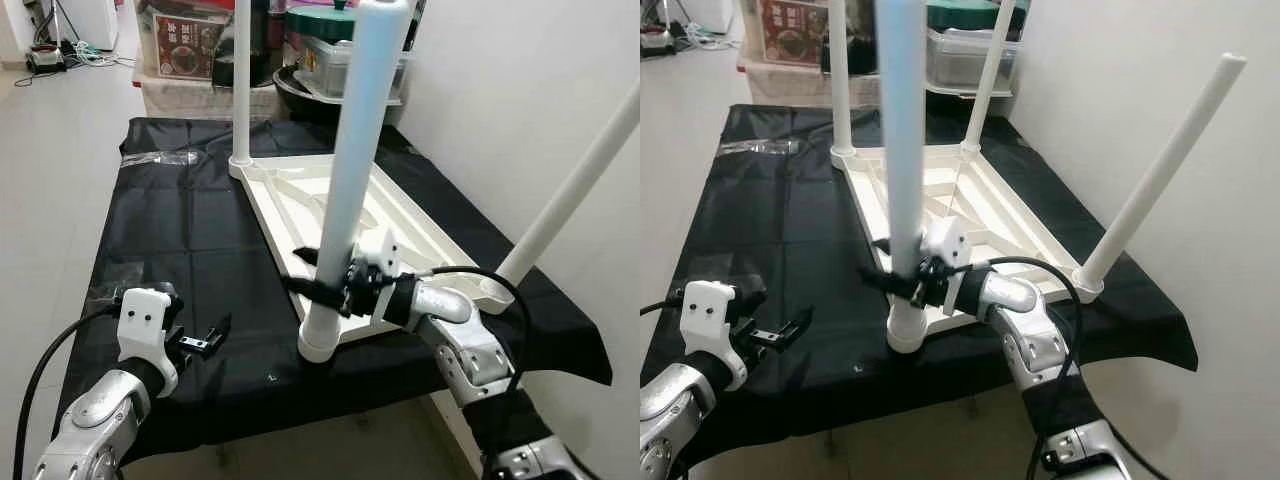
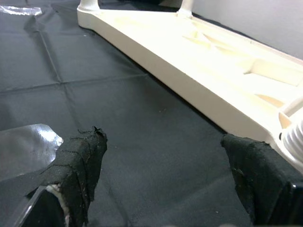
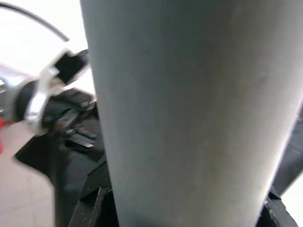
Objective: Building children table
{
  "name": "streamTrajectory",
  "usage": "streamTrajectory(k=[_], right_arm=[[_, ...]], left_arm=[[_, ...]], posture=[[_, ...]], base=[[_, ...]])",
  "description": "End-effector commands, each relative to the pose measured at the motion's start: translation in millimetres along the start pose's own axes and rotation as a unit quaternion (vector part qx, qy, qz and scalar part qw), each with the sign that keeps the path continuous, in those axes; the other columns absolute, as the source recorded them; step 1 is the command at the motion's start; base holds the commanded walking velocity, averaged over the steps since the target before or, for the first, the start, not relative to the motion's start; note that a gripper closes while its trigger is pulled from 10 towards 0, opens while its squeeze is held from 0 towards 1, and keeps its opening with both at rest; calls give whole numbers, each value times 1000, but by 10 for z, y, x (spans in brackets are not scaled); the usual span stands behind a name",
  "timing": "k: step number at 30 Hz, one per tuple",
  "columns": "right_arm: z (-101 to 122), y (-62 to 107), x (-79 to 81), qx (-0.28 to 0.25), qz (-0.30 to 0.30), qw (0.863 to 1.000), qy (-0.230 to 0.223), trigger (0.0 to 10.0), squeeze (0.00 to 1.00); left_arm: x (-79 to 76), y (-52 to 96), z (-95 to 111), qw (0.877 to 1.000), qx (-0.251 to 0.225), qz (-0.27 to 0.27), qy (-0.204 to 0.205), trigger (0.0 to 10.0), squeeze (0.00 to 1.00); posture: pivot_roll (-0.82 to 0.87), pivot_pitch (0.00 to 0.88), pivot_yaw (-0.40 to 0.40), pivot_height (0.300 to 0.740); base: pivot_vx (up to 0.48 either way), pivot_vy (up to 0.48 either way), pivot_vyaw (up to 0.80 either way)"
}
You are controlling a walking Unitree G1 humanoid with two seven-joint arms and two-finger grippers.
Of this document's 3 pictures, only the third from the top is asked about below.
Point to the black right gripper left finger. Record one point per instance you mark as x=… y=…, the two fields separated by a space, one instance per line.
x=94 y=203

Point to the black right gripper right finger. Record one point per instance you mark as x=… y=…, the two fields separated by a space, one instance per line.
x=277 y=212

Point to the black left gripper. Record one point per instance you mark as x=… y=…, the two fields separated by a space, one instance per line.
x=71 y=104

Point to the white plastic table leg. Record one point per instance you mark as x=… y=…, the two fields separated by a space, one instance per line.
x=189 y=106

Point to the black tablecloth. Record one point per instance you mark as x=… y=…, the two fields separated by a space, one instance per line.
x=71 y=170

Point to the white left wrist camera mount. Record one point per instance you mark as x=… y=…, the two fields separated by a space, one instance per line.
x=35 y=106

